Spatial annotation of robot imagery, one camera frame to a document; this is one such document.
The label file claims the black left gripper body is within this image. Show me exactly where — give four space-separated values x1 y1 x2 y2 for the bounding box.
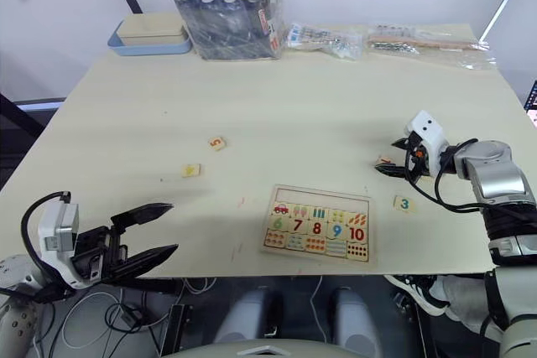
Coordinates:
70 225 130 283

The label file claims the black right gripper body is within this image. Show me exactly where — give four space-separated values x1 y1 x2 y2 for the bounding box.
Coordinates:
403 132 432 184

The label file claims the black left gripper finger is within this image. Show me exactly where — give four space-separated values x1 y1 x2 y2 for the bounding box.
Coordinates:
110 202 175 230
100 243 180 283

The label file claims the wooden teal number three tile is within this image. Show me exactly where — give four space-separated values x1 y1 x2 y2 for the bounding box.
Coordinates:
393 195 418 214

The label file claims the red number ten tile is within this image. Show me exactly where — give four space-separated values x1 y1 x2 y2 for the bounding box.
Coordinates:
347 224 370 243

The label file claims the blue number nine tile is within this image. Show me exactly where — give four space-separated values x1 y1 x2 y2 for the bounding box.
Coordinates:
327 221 348 240

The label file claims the wooden orange number five tile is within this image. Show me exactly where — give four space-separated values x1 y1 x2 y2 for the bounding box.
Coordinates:
206 135 229 153

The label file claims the wooden number puzzle board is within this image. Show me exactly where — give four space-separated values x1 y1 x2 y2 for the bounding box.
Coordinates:
260 184 378 267

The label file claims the clear bag with wooden board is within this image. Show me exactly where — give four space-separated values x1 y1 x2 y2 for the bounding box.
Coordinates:
366 23 499 70

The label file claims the clear bag of puzzle pieces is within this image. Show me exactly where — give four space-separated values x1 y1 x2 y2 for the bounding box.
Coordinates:
284 22 364 60

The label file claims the black table leg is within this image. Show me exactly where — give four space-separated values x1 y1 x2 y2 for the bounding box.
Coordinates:
160 303 195 357

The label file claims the grey rounded robot leg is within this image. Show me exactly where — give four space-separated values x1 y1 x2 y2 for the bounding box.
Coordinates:
212 285 279 347
332 285 382 358

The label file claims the black and white sneaker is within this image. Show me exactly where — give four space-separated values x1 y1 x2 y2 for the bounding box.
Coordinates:
384 274 451 316

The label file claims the dark monitor screen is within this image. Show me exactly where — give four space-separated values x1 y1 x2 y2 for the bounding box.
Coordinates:
524 80 537 127

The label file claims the grey trouser leg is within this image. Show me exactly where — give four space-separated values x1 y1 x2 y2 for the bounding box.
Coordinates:
435 275 507 335

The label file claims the cream robot torso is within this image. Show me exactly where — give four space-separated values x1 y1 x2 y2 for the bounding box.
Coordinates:
160 342 379 358

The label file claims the light blue tray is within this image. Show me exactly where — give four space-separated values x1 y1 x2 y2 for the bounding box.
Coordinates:
107 18 192 57

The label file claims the cream rectangular box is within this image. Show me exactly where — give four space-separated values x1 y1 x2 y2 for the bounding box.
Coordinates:
115 13 186 46

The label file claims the plastic wrapped black bottle pack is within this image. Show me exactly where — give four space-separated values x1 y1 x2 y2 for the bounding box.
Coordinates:
170 0 284 62

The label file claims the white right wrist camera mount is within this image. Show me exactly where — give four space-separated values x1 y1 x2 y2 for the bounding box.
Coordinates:
404 110 451 178

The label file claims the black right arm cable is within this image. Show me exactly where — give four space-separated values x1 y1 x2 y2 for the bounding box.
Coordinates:
433 137 498 211

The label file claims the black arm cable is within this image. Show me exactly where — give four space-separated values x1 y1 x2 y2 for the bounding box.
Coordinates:
19 190 73 294
433 137 498 211

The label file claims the black floor cable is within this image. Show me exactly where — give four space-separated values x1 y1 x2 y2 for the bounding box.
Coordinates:
50 286 146 358

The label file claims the white floor cable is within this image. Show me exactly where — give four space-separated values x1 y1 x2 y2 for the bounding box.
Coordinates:
35 277 217 358

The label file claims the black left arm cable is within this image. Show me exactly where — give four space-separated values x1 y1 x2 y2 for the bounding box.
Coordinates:
19 190 73 294

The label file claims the black metal frame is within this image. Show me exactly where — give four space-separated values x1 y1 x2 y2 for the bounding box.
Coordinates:
0 92 65 158

